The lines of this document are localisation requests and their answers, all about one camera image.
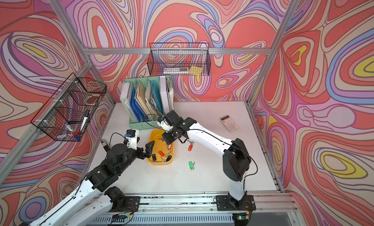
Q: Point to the black wire basket left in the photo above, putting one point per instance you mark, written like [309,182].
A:
[62,121]

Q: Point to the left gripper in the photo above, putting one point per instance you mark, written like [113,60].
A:
[141,155]

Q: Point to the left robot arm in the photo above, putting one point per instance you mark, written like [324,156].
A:
[96,194]

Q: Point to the aluminium frame post right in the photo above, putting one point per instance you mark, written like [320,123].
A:
[290,11]

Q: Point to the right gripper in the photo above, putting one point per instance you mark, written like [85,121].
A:
[166,137]

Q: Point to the black wire basket back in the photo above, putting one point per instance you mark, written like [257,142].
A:
[179,58]

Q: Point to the key with long green tag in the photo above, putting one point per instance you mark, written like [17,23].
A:
[191,165]

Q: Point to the green file organizer rack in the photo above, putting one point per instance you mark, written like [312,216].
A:
[146,100]

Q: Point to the key with red solid tag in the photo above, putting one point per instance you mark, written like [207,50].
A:
[162,154]

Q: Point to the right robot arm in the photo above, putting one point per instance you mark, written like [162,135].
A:
[235,158]

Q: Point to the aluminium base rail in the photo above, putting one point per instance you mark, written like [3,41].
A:
[148,209]

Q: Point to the yellow plastic storage tray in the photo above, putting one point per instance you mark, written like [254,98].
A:
[160,145]

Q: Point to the black wire basket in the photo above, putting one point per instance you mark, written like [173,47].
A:
[62,121]
[179,58]

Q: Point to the pink calculator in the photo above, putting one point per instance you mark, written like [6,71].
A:
[229,123]

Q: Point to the key with red window tag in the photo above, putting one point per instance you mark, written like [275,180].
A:
[190,146]

